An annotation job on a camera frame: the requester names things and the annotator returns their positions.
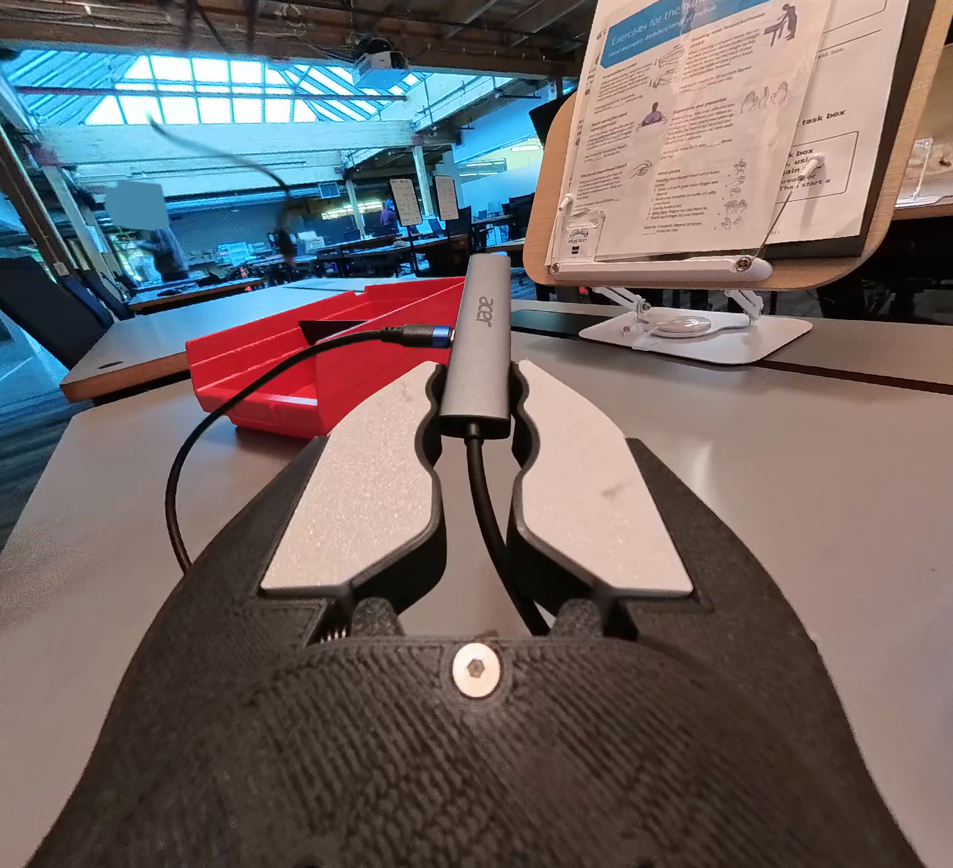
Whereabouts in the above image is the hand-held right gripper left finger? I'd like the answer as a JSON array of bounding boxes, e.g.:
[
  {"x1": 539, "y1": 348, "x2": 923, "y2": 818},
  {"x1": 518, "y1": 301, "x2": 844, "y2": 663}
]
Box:
[{"x1": 258, "y1": 360, "x2": 449, "y2": 612}]

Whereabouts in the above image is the black hub tail cable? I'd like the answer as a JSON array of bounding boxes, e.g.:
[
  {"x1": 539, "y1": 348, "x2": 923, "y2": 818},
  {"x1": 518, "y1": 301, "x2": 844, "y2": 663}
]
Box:
[{"x1": 464, "y1": 432, "x2": 552, "y2": 637}]

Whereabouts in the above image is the ceiling projector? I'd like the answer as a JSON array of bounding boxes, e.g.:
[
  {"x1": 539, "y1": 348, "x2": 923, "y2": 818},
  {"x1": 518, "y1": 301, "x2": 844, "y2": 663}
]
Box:
[{"x1": 352, "y1": 49, "x2": 412, "y2": 92}]

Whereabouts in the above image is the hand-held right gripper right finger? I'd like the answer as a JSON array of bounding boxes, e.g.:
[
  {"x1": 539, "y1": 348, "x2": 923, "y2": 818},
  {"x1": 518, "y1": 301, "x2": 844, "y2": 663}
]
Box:
[{"x1": 508, "y1": 359, "x2": 695, "y2": 612}]

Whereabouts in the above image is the laminated exercise sheet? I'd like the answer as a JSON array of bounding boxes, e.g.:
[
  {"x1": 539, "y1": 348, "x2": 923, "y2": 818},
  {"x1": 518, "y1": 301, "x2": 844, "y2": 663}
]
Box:
[{"x1": 557, "y1": 0, "x2": 853, "y2": 262}]

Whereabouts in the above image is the black cable with blue plug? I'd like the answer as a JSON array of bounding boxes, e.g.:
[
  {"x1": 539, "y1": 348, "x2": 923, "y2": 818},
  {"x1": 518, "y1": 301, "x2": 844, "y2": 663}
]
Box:
[{"x1": 165, "y1": 323, "x2": 457, "y2": 575}]

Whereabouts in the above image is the black framed instruction sheet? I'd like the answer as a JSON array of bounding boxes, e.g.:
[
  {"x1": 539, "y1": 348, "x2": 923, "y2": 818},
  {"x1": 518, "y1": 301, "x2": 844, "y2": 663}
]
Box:
[{"x1": 759, "y1": 0, "x2": 941, "y2": 260}]

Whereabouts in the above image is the small white card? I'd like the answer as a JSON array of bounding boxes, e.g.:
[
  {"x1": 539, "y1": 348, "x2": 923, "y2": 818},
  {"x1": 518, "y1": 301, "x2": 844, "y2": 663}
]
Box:
[{"x1": 566, "y1": 209, "x2": 606, "y2": 260}]

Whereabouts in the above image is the red plastic bin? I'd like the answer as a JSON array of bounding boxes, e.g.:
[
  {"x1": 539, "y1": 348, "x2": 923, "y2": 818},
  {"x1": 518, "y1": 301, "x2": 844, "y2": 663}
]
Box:
[{"x1": 185, "y1": 277, "x2": 469, "y2": 437}]

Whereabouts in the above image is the wooden document stand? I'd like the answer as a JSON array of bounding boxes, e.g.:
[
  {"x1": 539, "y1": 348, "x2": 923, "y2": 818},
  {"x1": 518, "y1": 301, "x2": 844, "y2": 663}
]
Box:
[{"x1": 521, "y1": 0, "x2": 953, "y2": 368}]

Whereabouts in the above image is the grey USB hub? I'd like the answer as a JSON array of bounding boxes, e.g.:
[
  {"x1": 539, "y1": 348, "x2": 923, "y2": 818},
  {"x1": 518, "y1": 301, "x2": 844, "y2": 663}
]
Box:
[{"x1": 438, "y1": 254, "x2": 515, "y2": 439}]

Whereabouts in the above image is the wooden-edged grey table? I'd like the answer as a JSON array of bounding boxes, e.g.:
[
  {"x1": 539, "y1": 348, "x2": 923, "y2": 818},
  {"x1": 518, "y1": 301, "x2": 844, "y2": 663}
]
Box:
[{"x1": 60, "y1": 277, "x2": 466, "y2": 403}]

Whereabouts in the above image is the grey desk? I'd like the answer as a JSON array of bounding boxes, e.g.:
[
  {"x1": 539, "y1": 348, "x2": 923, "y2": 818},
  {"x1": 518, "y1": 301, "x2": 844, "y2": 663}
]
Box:
[{"x1": 0, "y1": 298, "x2": 953, "y2": 868}]

